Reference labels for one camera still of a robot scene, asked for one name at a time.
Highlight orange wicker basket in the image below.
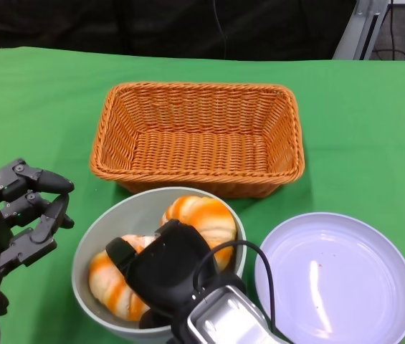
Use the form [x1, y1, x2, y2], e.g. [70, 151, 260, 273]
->
[90, 82, 305, 199]

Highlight orange striped ring bread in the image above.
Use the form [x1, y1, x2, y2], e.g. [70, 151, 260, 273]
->
[161, 196, 238, 273]
[87, 234, 153, 322]

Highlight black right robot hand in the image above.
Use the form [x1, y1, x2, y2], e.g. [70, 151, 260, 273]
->
[105, 219, 246, 329]

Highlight black cables on floor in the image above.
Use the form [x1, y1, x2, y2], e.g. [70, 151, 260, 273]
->
[372, 0, 405, 60]

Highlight pale lavender round plate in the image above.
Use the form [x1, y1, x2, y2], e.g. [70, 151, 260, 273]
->
[254, 211, 405, 344]

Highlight grey metal frame post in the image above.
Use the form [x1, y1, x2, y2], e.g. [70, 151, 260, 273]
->
[333, 0, 405, 61]

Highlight grey-green round bowl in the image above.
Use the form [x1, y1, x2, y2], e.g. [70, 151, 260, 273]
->
[71, 186, 248, 341]

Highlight black backdrop cloth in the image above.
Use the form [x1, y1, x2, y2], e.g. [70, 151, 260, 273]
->
[0, 0, 357, 61]

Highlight green tablecloth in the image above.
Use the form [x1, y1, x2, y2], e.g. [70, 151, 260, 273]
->
[0, 46, 405, 344]

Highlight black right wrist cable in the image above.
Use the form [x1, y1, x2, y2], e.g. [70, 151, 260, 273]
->
[193, 240, 285, 338]

